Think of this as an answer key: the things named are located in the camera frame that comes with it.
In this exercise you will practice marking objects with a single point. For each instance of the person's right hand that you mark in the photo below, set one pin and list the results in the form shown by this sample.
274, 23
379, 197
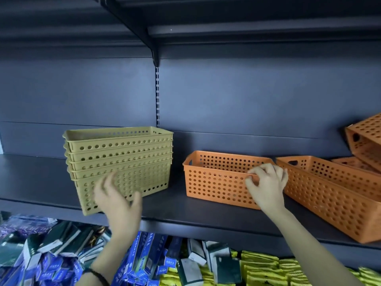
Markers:
268, 187

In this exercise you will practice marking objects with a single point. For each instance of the person's left hand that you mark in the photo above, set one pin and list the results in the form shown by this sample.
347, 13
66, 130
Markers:
122, 214

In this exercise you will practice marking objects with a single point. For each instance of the yellow basket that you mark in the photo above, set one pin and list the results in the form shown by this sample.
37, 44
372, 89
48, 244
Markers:
131, 148
131, 139
131, 156
131, 163
86, 199

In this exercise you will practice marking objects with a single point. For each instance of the dark grey metal shelf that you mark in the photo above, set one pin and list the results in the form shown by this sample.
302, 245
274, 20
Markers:
29, 181
178, 211

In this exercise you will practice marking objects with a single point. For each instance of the person's left forearm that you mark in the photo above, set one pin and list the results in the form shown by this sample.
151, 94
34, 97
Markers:
116, 259

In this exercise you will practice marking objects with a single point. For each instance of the person's right forearm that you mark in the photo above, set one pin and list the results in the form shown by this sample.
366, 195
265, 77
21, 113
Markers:
303, 253

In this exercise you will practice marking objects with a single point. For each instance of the slotted metal shelf upright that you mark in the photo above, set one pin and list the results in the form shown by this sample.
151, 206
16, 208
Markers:
157, 98

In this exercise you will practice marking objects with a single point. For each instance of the ribbed dark shelf board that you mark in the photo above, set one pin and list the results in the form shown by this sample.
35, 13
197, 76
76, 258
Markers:
253, 23
59, 29

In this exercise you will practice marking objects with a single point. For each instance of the pile of blue boxes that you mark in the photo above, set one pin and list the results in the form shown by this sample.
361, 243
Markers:
143, 256

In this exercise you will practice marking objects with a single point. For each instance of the black wrist band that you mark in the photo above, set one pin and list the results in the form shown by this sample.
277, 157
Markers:
95, 274

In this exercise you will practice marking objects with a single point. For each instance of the pile of yellow packets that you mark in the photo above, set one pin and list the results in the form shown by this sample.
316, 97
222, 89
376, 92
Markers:
262, 268

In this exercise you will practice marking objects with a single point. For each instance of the dark grey shelving back panel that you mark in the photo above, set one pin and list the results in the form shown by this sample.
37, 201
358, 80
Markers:
253, 95
74, 92

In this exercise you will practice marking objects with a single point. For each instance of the pile of purple packets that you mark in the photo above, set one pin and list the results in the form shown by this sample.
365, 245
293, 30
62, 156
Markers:
23, 226

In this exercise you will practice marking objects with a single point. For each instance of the pile of dark green boxes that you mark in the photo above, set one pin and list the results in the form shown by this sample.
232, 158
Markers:
12, 253

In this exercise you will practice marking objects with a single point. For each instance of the black shelf bracket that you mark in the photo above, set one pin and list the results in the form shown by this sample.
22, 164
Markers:
154, 55

